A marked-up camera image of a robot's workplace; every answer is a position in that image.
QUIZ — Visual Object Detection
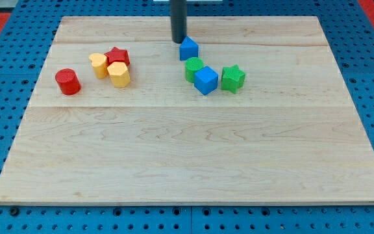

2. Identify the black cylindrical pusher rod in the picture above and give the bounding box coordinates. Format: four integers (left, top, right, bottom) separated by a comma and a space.
169, 0, 187, 44

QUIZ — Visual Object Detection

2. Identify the green star block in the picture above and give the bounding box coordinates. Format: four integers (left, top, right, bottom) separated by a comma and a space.
221, 64, 246, 94

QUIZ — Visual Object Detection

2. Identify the red star block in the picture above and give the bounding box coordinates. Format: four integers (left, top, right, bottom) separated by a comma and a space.
105, 47, 131, 66

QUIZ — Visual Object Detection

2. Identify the red cylinder block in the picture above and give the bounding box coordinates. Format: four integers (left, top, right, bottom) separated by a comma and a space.
55, 68, 81, 95

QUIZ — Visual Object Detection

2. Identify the green circle block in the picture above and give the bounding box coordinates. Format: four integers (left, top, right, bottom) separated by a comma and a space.
185, 57, 204, 83

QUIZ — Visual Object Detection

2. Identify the blue cube block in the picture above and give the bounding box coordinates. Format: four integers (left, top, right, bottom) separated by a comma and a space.
194, 66, 218, 95

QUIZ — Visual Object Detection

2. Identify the yellow heart block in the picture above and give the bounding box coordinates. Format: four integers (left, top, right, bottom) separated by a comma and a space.
89, 53, 108, 79

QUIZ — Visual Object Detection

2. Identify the blue triangle block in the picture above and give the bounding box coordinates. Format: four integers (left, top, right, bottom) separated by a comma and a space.
179, 36, 199, 61

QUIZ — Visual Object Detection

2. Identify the yellow hexagon block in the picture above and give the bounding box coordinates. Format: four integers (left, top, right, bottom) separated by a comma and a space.
107, 62, 131, 88

